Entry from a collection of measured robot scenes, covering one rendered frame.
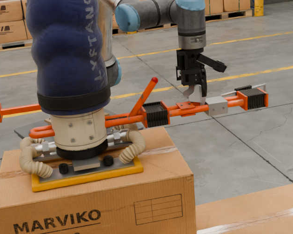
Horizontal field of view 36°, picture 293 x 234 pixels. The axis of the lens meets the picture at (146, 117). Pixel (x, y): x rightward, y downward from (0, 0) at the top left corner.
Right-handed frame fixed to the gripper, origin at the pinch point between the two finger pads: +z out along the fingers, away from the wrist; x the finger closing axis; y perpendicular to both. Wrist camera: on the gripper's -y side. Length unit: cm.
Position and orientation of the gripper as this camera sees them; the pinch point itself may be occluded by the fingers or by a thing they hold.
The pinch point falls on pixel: (201, 103)
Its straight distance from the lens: 156.1
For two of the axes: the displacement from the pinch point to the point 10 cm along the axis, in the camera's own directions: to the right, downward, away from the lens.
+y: -9.6, 1.7, -2.1
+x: 2.6, 3.3, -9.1
